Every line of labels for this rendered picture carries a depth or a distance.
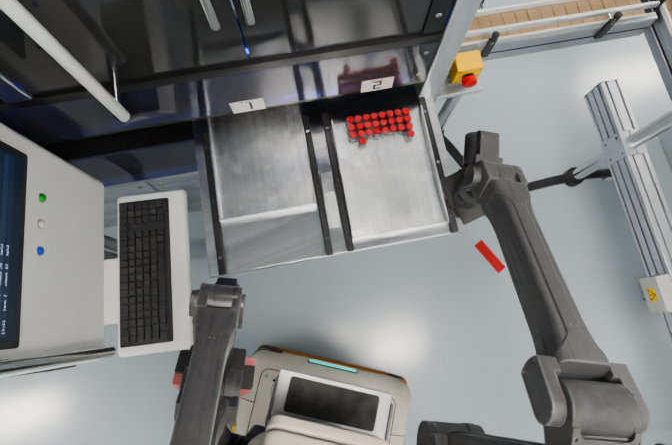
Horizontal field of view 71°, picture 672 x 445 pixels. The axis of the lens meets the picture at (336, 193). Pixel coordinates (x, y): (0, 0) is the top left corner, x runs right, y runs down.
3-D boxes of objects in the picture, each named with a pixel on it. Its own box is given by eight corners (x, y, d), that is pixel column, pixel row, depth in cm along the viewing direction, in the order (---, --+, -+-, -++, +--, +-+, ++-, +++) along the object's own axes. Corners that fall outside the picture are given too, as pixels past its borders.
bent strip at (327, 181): (320, 179, 131) (320, 172, 125) (331, 177, 131) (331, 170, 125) (330, 228, 127) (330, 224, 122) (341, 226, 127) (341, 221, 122)
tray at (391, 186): (331, 124, 135) (331, 119, 132) (419, 110, 136) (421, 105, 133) (352, 240, 126) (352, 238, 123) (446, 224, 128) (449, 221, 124)
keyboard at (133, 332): (120, 203, 136) (116, 201, 134) (169, 198, 137) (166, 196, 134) (121, 348, 126) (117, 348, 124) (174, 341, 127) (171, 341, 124)
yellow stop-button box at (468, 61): (445, 61, 132) (451, 47, 125) (470, 57, 132) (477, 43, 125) (451, 85, 130) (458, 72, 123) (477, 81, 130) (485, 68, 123)
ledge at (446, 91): (427, 58, 143) (428, 54, 141) (468, 51, 144) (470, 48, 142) (438, 99, 139) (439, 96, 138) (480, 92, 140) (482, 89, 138)
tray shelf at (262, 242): (192, 115, 138) (190, 112, 136) (425, 76, 141) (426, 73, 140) (211, 278, 125) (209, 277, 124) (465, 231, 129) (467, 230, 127)
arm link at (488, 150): (473, 184, 76) (523, 191, 77) (478, 116, 78) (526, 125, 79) (446, 195, 88) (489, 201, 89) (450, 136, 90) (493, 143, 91)
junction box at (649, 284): (637, 278, 166) (654, 276, 158) (651, 275, 167) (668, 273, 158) (649, 312, 163) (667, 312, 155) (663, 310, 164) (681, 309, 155)
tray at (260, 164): (207, 109, 136) (204, 104, 133) (296, 94, 137) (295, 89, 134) (222, 223, 127) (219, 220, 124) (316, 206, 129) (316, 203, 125)
